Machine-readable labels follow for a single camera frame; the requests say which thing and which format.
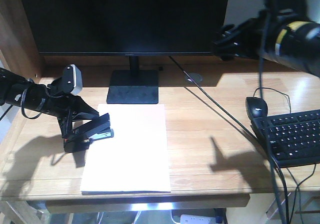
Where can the white paper sheets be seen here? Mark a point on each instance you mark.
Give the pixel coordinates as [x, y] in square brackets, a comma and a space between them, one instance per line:
[135, 159]

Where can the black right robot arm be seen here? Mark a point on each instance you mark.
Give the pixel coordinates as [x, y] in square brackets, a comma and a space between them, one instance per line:
[287, 39]

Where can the black keyboard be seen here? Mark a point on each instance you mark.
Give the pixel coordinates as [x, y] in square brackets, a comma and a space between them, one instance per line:
[293, 137]

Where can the grey desk cable grommet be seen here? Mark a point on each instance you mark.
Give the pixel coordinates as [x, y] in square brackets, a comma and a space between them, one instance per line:
[194, 77]

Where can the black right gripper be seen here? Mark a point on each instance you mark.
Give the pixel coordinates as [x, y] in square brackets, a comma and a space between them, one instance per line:
[251, 39]

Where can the wooden desk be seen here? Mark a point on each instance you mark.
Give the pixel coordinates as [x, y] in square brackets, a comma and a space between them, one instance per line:
[211, 159]

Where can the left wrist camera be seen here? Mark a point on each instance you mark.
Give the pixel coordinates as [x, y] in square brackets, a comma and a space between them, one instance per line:
[72, 80]

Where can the white power strip under desk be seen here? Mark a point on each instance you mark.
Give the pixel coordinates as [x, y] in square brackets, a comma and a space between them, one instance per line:
[195, 219]

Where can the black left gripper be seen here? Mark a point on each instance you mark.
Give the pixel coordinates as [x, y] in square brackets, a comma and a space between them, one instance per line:
[68, 108]

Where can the black computer monitor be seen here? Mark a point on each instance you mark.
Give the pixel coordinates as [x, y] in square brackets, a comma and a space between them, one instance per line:
[131, 28]

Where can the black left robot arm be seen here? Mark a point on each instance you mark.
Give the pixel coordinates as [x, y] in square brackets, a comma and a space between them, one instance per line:
[79, 123]

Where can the black computer mouse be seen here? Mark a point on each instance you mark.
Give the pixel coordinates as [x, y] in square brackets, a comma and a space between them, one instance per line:
[256, 107]

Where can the black stapler with orange tab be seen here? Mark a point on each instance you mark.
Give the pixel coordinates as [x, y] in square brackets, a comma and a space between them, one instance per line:
[80, 138]

